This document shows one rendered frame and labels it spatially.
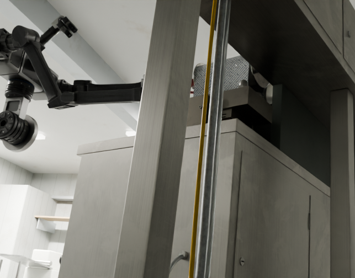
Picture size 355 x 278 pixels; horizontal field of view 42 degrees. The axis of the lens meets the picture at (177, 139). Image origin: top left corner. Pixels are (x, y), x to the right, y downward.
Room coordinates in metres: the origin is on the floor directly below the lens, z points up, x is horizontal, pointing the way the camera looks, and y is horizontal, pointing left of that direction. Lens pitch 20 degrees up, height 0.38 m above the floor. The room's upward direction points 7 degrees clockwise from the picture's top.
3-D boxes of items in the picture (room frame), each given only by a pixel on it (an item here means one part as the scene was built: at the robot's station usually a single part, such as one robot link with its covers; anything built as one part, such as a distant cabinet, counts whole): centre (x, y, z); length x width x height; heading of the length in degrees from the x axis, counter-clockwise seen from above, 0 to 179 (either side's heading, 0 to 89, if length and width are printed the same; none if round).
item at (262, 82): (1.50, -0.27, 1.25); 0.15 x 0.01 x 0.15; 141
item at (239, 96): (1.42, -0.09, 1.00); 0.40 x 0.16 x 0.06; 51
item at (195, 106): (1.34, -0.04, 0.96); 0.10 x 0.03 x 0.11; 51
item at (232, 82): (1.53, -0.13, 1.11); 0.23 x 0.01 x 0.18; 51
